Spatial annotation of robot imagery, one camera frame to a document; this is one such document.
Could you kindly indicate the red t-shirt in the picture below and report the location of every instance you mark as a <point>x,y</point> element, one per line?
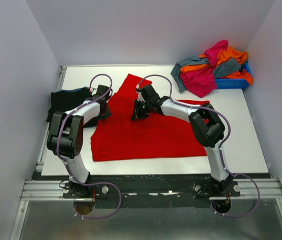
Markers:
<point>119,138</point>

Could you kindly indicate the orange t-shirt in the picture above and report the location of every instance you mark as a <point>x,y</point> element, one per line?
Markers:
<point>225,55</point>

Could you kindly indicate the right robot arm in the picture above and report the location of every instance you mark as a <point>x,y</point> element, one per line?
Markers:
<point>205,122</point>

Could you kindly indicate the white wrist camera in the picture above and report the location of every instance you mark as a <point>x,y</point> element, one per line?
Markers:
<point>92,91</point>
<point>139,97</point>

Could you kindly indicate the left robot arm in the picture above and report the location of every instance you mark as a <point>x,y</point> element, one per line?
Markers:
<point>65,137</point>

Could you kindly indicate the magenta t-shirt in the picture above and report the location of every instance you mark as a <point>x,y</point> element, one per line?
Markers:
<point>197,72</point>

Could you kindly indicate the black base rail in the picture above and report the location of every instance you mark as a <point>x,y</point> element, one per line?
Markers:
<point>151,191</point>

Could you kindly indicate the grey-blue t-shirt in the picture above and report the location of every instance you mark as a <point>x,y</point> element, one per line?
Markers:
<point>175,74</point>

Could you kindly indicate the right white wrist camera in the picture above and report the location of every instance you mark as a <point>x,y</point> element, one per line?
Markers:
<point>139,97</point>

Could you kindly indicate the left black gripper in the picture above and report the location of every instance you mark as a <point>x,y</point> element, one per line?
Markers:
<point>106,115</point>

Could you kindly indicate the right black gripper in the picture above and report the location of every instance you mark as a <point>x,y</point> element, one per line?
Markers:
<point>136,115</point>

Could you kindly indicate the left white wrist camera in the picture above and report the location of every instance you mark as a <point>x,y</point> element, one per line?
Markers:
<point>92,91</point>

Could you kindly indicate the black t-shirt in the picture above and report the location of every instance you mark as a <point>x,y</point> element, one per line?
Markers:
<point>66,101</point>

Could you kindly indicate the blue plastic bin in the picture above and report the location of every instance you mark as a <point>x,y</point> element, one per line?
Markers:
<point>232,75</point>

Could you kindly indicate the blue t-shirt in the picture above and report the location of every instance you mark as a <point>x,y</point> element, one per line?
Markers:
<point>86,89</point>

